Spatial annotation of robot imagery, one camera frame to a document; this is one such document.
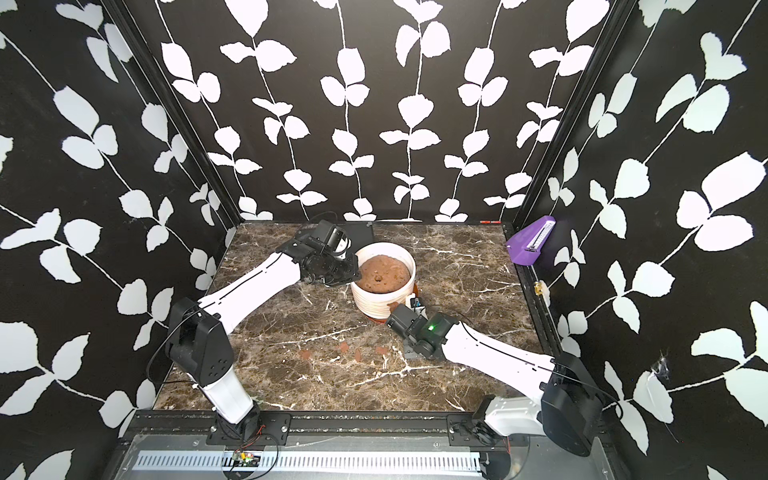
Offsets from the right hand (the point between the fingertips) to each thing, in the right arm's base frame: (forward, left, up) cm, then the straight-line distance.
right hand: (412, 340), depth 81 cm
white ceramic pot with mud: (+19, +7, +4) cm, 20 cm away
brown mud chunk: (-2, +31, -8) cm, 32 cm away
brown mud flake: (-1, +16, -9) cm, 18 cm away
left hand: (+16, +14, +10) cm, 24 cm away
